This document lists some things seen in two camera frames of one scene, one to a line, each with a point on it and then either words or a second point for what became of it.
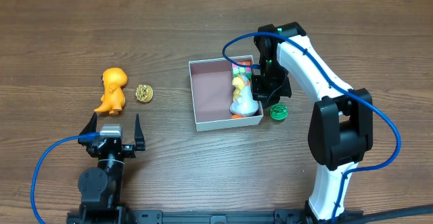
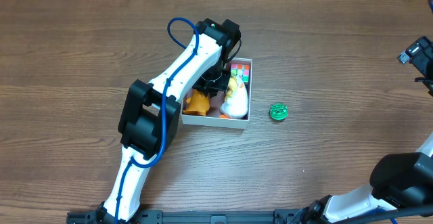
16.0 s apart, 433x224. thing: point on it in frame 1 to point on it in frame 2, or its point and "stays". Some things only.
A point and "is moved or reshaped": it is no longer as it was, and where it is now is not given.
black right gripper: (274, 91) to (423, 61)
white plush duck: (244, 104) is moved or reshaped
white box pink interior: (212, 91) is moved or reshaped
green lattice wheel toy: (279, 112) stays
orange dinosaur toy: (113, 99) to (198, 105)
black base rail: (162, 216) stays
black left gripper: (112, 147) to (210, 82)
